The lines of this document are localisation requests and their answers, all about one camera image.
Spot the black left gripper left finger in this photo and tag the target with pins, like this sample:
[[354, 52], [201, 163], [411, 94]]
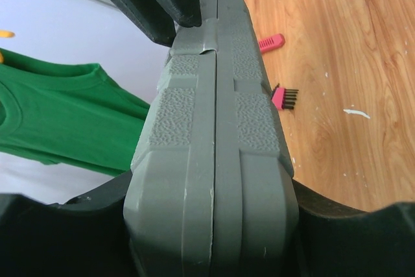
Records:
[[86, 236]]

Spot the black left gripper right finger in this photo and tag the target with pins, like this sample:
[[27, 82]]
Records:
[[337, 240]]

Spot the grey plastic tool case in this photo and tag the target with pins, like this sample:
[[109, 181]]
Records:
[[211, 192]]

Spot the pink black utility knife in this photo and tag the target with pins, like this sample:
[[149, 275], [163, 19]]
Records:
[[271, 43]]

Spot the green tank top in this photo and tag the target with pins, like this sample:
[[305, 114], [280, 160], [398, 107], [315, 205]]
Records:
[[72, 114]]

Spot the pink hex key set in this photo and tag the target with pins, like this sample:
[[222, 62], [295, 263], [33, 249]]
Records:
[[283, 98]]

